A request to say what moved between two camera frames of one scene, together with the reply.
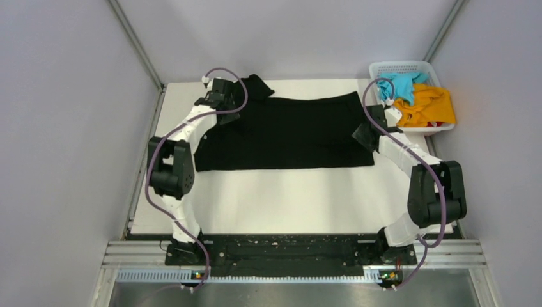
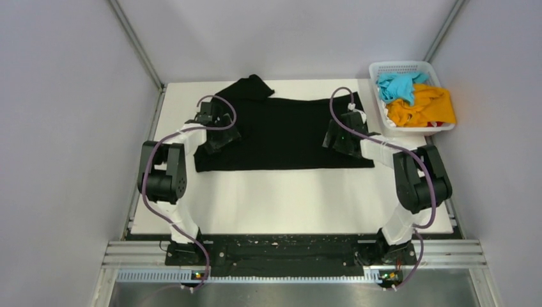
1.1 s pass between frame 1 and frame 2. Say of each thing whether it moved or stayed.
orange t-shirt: stayed
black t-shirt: stayed
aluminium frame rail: stayed
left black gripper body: moved
